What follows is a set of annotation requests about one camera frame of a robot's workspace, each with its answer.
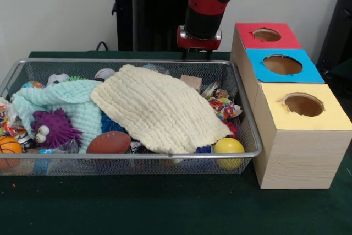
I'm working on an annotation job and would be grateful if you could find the white toy baseball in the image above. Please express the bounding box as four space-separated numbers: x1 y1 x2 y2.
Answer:
93 68 116 82

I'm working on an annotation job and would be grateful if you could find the clear mesh bin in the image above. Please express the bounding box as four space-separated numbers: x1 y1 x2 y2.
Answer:
0 58 262 177

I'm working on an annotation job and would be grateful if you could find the dark green table cloth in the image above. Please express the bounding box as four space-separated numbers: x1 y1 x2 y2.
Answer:
0 50 352 235

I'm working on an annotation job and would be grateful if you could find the purple spiky monster toy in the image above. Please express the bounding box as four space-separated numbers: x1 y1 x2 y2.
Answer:
30 108 84 150

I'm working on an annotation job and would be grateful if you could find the orange toy basketball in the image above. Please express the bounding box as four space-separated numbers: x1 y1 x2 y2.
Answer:
0 135 24 171

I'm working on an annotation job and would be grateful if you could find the clear plastic bottle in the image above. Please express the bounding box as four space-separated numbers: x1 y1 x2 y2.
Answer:
142 63 171 75

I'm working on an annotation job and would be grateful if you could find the brown toy football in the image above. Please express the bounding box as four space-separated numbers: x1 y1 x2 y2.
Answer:
86 131 132 154

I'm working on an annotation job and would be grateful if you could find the small wooden block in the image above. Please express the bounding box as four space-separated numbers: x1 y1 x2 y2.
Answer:
180 74 203 91

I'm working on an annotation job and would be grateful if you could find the wooden box with three holes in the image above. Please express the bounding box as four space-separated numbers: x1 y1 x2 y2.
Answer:
230 22 352 190

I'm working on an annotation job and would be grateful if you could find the yellow ball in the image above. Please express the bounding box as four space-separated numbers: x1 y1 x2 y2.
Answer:
213 137 245 170

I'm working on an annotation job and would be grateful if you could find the black furniture piece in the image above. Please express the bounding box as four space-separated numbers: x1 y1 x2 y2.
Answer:
316 0 352 98

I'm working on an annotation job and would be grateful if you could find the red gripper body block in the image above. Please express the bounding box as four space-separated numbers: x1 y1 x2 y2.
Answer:
177 25 222 51

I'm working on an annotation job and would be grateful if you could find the mint green waffle cloth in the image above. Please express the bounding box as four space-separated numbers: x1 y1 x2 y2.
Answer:
11 79 103 153

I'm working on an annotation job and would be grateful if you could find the cream waffle cloth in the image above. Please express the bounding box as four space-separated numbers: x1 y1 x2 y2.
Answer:
90 63 234 154

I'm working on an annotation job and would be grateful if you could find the black and white soccer ball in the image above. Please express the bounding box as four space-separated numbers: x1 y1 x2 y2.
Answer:
46 73 70 87

